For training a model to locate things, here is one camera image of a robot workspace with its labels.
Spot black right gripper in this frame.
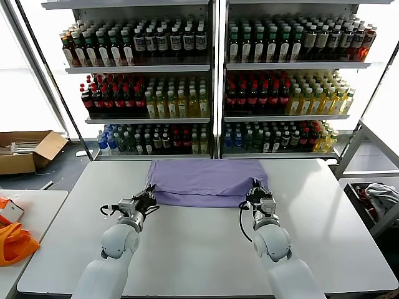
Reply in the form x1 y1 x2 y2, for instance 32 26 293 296
246 179 274 214

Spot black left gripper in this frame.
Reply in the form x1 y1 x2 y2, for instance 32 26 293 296
132 183 158 221

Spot purple t-shirt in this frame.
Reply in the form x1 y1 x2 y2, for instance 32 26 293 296
146 159 269 209

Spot grey metal shelf board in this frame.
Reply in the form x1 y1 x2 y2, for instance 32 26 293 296
223 114 350 123
221 151 339 160
85 117 212 125
64 64 212 75
93 154 214 161
224 62 372 71

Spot small yellow juice bottle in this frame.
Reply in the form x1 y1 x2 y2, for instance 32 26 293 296
317 130 329 153
327 130 339 153

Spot yellow juice bottle green cap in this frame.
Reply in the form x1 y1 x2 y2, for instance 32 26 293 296
300 88 313 116
322 87 335 115
156 90 168 119
146 91 158 120
199 89 211 118
342 88 356 115
333 87 345 115
289 88 302 116
167 90 178 119
177 90 189 119
311 87 324 116
188 90 200 119

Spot cola bottle red cap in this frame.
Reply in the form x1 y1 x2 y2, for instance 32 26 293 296
103 87 115 115
279 82 291 113
247 83 259 113
258 83 270 113
236 83 248 113
113 86 125 115
124 86 136 115
135 86 147 115
269 82 281 113
225 83 237 113
80 83 94 115
92 87 104 115

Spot dark grey storage bin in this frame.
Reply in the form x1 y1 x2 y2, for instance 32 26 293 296
344 182 399 230

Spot grey metal shelving unit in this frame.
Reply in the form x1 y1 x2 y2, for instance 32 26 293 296
218 0 394 160
42 0 219 161

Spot crumpled red garment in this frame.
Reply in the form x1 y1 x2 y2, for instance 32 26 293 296
355 186 378 221

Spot crumpled grey garment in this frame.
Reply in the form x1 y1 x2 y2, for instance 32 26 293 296
364 183 399 219

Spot white plastic strips bundle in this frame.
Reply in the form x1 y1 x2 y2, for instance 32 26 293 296
0 138 43 155

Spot open cardboard box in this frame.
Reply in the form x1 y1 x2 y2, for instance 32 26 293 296
0 130 69 176

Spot small white carton box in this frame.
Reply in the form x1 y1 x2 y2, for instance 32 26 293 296
0 199 25 224

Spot green-capped dark drink bottle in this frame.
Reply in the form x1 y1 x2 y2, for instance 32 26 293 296
240 26 253 63
253 26 266 63
278 26 291 62
228 26 241 63
266 26 279 63
291 26 304 62

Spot brown tea bottle white label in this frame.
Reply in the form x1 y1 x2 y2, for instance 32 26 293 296
85 31 99 68
109 29 122 67
121 29 134 67
63 32 75 68
74 31 87 68
97 30 110 67

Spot orange fabric bag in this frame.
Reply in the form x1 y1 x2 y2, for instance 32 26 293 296
0 222 41 267

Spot dark bottle navy label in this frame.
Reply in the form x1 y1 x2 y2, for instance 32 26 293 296
183 26 195 65
170 27 183 65
195 26 208 65
156 27 170 65
133 28 146 65
145 27 158 65

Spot dark bottle beige label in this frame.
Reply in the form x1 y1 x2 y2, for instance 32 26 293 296
304 25 317 62
316 25 330 62

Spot red drink bottle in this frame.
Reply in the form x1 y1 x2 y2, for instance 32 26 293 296
363 24 377 62
352 24 366 62

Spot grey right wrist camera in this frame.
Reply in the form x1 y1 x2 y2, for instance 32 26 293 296
260 199 277 216

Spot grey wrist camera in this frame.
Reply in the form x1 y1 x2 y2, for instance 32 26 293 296
260 199 277 216
117 199 135 216

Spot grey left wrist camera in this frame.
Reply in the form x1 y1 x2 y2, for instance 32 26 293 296
117 199 135 216

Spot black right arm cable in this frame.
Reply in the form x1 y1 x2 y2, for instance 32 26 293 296
238 201 254 243

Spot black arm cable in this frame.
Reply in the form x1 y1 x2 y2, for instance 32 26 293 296
99 204 160 219
238 201 254 243

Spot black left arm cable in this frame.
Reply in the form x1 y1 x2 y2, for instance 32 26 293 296
99 204 160 219

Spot grey metal rack frame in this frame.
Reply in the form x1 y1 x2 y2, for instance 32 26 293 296
338 120 399 239

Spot thin black frame pole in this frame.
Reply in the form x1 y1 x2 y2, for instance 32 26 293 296
336 43 399 164
15 0 93 162

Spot wide grey frame beam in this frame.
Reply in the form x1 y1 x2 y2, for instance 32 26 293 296
0 0 70 136

